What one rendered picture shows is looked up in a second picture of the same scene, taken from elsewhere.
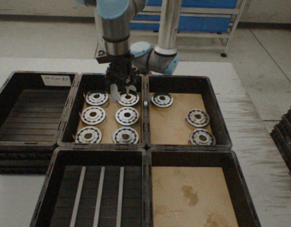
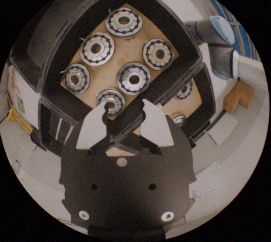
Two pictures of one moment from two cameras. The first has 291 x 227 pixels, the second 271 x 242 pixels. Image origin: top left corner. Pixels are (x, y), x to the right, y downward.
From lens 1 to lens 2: 0.73 m
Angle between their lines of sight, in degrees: 64
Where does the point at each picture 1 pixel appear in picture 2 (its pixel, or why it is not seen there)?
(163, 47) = (239, 68)
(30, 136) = (44, 43)
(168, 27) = (260, 80)
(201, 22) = (236, 44)
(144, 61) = (216, 41)
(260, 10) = not seen: hidden behind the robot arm
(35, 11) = not seen: outside the picture
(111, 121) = (115, 64)
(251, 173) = not seen: hidden behind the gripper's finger
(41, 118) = (58, 23)
